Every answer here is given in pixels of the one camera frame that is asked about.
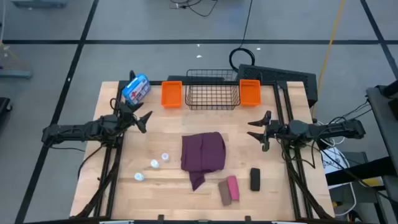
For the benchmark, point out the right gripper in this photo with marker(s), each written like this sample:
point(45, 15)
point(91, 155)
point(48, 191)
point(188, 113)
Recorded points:
point(273, 130)

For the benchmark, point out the grey stand base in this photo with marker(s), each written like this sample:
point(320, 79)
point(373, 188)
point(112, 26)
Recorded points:
point(15, 74)
point(37, 3)

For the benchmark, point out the black chair part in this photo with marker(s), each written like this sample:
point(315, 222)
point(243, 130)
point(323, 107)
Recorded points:
point(4, 104)

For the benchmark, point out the orange plastic bin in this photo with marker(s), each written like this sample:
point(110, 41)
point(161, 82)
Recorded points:
point(171, 93)
point(250, 92)

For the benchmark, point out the dark grey desk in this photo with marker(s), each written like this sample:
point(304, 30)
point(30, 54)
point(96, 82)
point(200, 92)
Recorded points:
point(385, 124)

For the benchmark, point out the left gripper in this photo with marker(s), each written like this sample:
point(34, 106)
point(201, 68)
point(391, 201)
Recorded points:
point(126, 118)

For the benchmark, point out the black bandage roll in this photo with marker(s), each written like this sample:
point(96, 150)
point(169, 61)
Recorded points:
point(255, 179)

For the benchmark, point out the maroon cloth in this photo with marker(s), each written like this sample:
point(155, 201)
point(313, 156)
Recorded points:
point(202, 152)

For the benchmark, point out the black beam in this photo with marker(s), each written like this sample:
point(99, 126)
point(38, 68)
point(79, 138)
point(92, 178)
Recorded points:
point(357, 171)

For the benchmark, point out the black table clamp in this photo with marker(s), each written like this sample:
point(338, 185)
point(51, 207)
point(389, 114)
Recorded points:
point(160, 217)
point(247, 218)

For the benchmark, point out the white edge strip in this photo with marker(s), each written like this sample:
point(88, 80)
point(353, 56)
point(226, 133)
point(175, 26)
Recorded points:
point(289, 222)
point(116, 222)

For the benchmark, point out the small black bracket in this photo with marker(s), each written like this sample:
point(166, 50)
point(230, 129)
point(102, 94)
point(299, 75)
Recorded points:
point(132, 75)

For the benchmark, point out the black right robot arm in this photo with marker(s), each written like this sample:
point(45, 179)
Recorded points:
point(326, 129)

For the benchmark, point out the brown bandage roll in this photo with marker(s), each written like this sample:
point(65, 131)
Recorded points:
point(224, 193)

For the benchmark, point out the white printed bag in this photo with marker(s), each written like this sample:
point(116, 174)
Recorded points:
point(334, 161)

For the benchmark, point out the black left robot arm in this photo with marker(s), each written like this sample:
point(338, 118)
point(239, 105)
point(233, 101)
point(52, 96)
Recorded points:
point(71, 130)

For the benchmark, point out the blue first aid kit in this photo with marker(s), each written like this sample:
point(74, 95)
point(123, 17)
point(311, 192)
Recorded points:
point(136, 89)

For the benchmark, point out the grey box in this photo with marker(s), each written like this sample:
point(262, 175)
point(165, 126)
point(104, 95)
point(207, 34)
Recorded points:
point(363, 199)

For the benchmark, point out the black flat plate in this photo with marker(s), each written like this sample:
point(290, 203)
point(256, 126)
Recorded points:
point(177, 78)

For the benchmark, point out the pink bandage roll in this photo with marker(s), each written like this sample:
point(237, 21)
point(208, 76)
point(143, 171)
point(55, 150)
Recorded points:
point(233, 188)

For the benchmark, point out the black perforated panel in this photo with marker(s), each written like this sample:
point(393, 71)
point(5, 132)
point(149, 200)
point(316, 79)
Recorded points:
point(280, 74)

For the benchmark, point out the white pill bottle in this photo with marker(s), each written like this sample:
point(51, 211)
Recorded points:
point(154, 163)
point(139, 176)
point(165, 156)

